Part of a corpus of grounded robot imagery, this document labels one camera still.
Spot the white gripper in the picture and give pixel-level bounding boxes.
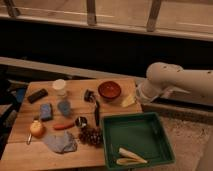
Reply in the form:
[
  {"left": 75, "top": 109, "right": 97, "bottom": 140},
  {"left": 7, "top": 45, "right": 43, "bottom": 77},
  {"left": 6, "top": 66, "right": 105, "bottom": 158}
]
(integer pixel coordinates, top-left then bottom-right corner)
[{"left": 121, "top": 83, "right": 158, "bottom": 107}]

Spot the blue sponge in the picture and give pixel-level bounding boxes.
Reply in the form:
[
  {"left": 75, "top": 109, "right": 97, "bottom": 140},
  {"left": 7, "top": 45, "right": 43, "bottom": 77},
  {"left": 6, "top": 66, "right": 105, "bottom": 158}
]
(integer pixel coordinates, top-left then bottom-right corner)
[{"left": 40, "top": 103, "right": 53, "bottom": 121}]

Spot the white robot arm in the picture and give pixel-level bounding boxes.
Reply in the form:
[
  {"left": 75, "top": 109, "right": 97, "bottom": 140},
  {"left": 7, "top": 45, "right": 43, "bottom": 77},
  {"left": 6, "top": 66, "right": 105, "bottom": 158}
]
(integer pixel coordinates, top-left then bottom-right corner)
[{"left": 122, "top": 62, "right": 213, "bottom": 107}]

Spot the blue plastic cup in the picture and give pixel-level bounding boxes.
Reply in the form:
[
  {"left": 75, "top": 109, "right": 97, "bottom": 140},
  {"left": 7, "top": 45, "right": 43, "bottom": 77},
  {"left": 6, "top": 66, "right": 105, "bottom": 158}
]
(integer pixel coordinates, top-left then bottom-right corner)
[{"left": 57, "top": 100, "right": 71, "bottom": 117}]

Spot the red brown bowl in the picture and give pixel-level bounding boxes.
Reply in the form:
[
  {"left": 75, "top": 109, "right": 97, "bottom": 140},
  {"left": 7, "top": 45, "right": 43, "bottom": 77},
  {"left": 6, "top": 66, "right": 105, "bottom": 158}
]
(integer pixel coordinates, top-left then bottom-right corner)
[{"left": 98, "top": 81, "right": 121, "bottom": 100}]

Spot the black knife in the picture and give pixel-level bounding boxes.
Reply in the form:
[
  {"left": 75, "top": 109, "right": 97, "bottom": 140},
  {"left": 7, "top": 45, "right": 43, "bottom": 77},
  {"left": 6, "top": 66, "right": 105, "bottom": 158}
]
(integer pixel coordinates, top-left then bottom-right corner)
[{"left": 94, "top": 101, "right": 100, "bottom": 126}]

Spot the green plastic tray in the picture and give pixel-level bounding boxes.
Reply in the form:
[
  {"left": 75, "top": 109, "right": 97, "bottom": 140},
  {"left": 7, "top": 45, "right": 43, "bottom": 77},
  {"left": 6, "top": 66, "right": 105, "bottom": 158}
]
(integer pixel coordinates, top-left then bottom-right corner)
[{"left": 102, "top": 112, "right": 175, "bottom": 171}]

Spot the small black object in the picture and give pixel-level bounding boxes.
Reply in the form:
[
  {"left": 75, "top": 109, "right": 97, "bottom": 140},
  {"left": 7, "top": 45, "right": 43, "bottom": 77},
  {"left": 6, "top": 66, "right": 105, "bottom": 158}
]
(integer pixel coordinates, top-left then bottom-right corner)
[{"left": 84, "top": 90, "right": 95, "bottom": 102}]

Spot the black small can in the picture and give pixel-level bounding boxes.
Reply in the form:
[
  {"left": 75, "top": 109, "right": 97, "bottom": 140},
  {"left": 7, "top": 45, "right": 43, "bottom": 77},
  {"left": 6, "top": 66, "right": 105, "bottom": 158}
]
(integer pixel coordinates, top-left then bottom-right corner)
[{"left": 75, "top": 116, "right": 88, "bottom": 128}]

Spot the orange carrot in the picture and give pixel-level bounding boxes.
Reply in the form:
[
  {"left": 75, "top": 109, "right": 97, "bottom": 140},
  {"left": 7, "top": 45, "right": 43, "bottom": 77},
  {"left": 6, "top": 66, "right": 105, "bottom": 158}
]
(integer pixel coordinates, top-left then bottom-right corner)
[{"left": 53, "top": 122, "right": 75, "bottom": 130}]

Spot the grey blue cloth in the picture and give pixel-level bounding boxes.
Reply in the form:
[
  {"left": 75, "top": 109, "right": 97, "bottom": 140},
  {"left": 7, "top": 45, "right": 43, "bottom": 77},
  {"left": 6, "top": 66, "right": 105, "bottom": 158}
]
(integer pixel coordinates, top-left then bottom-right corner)
[{"left": 42, "top": 131, "right": 78, "bottom": 154}]

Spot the black rectangular block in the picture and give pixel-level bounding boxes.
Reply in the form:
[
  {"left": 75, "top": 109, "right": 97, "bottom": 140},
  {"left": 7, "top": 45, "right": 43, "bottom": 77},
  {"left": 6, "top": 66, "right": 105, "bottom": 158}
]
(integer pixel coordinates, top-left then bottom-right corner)
[{"left": 27, "top": 89, "right": 48, "bottom": 104}]

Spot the yellow apple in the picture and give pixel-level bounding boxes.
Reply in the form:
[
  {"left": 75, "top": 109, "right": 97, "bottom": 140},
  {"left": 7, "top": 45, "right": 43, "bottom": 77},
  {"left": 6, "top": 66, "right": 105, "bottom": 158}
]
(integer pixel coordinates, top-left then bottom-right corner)
[{"left": 30, "top": 120, "right": 45, "bottom": 137}]

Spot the metal spoon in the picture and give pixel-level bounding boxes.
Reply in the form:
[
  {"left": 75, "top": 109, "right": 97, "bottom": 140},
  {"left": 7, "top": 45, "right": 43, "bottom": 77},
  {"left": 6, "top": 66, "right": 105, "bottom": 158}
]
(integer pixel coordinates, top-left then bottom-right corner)
[{"left": 26, "top": 133, "right": 32, "bottom": 145}]

